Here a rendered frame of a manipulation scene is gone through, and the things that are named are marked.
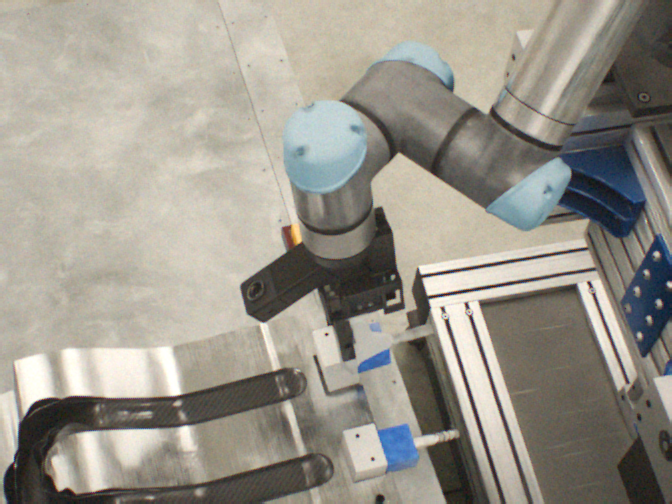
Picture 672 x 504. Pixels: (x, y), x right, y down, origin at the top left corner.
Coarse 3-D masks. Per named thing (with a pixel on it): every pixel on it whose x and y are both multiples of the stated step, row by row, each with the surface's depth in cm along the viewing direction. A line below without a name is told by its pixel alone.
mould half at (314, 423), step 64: (320, 320) 147; (64, 384) 136; (128, 384) 139; (192, 384) 142; (320, 384) 143; (0, 448) 139; (64, 448) 132; (128, 448) 135; (192, 448) 138; (256, 448) 139; (320, 448) 139
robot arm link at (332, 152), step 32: (288, 128) 112; (320, 128) 111; (352, 128) 111; (288, 160) 112; (320, 160) 110; (352, 160) 111; (384, 160) 116; (320, 192) 113; (352, 192) 114; (320, 224) 117; (352, 224) 117
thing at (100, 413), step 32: (224, 384) 142; (256, 384) 143; (288, 384) 143; (32, 416) 133; (64, 416) 137; (96, 416) 136; (128, 416) 137; (160, 416) 140; (192, 416) 141; (224, 416) 140; (32, 448) 130; (32, 480) 136; (224, 480) 137; (256, 480) 137; (288, 480) 137; (320, 480) 137
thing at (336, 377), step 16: (320, 336) 139; (400, 336) 141; (416, 336) 141; (320, 352) 138; (336, 352) 138; (384, 352) 139; (336, 368) 138; (368, 368) 141; (336, 384) 141; (352, 384) 142
